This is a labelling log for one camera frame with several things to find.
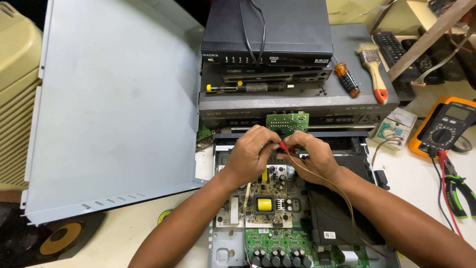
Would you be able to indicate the slim black disc player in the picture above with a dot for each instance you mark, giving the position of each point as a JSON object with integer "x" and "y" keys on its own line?
{"x": 275, "y": 76}

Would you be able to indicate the black yellow desoldering pump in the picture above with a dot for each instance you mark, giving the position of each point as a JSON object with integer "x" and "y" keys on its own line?
{"x": 253, "y": 87}

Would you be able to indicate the black plug adapter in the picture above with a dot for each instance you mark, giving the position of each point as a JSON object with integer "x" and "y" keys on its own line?
{"x": 382, "y": 179}

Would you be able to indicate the open disc player chassis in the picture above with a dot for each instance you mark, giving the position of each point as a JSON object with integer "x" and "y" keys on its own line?
{"x": 223, "y": 245}

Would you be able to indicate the black disc drive unit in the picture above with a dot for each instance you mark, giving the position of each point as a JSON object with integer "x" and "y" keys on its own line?
{"x": 331, "y": 216}

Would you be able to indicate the green main circuit board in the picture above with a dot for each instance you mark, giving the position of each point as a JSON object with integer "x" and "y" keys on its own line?
{"x": 282, "y": 242}

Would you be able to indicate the black multimeter lead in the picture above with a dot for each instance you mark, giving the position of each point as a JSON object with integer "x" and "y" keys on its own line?
{"x": 440, "y": 193}

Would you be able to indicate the white analog multimeter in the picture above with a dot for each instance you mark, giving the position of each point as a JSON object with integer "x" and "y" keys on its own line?
{"x": 396, "y": 128}

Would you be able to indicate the black speaker with yellow cone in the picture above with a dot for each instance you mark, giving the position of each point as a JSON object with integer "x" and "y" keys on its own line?
{"x": 59, "y": 236}

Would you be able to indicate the loose green circuit board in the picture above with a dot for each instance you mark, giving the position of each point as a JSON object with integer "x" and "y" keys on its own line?
{"x": 202, "y": 136}

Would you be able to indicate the small pile of black screws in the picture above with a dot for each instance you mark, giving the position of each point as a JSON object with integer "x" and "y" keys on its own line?
{"x": 321, "y": 90}

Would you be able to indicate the small green circuit board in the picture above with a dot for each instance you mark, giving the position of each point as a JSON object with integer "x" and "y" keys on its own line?
{"x": 288, "y": 121}

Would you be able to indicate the red multimeter lead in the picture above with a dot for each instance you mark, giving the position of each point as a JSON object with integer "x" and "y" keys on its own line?
{"x": 448, "y": 197}

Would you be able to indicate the beige ribbed appliance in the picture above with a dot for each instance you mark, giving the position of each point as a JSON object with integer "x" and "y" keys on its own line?
{"x": 16, "y": 93}

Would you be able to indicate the grey metal cover panel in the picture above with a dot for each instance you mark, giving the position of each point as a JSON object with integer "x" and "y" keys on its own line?
{"x": 115, "y": 104}

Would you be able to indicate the green black pliers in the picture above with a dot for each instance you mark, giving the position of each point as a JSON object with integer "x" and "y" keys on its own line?
{"x": 459, "y": 193}

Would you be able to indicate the large grey disc player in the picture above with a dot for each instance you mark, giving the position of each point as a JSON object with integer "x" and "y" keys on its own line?
{"x": 346, "y": 41}

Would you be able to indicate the wooden shelf with remotes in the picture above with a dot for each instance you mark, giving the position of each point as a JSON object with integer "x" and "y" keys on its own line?
{"x": 427, "y": 44}

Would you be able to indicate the person's right hand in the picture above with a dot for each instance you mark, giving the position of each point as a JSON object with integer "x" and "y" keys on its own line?
{"x": 316, "y": 160}

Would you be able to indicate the green yellow solder spool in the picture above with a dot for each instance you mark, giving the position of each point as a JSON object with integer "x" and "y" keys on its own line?
{"x": 163, "y": 216}

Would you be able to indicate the person's left hand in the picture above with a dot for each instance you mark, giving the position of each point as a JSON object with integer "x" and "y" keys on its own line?
{"x": 245, "y": 156}

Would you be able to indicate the orange digital multimeter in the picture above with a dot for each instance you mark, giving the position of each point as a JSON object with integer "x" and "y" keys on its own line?
{"x": 444, "y": 126}

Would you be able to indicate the black set-top box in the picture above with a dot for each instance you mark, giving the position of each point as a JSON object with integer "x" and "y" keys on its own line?
{"x": 297, "y": 33}

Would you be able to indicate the black tape roll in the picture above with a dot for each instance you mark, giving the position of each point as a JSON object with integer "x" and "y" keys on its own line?
{"x": 463, "y": 145}

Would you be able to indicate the power supply circuit board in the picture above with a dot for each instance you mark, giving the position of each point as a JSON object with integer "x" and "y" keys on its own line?
{"x": 264, "y": 204}

